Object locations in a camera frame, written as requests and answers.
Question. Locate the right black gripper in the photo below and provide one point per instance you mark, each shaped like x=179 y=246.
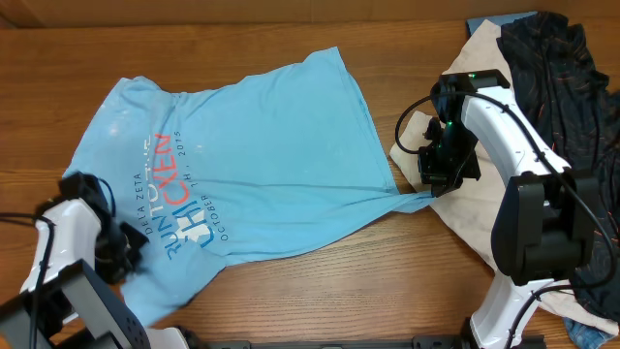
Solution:
x=441 y=179

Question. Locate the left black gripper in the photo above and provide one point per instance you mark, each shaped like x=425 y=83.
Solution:
x=137 y=240

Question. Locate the light blue printed t-shirt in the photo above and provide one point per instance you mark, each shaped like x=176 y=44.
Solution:
x=274 y=166

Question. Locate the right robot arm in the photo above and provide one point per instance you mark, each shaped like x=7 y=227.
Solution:
x=544 y=227

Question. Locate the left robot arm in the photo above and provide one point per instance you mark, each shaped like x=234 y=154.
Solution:
x=82 y=250

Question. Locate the beige garment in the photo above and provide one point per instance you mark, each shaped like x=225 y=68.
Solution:
x=470 y=211

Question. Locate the dark patterned garment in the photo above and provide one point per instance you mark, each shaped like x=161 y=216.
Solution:
x=563 y=95

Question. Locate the blue denim garment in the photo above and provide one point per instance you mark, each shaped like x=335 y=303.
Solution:
x=586 y=337

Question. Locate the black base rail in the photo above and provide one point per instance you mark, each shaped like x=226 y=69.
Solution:
x=417 y=342

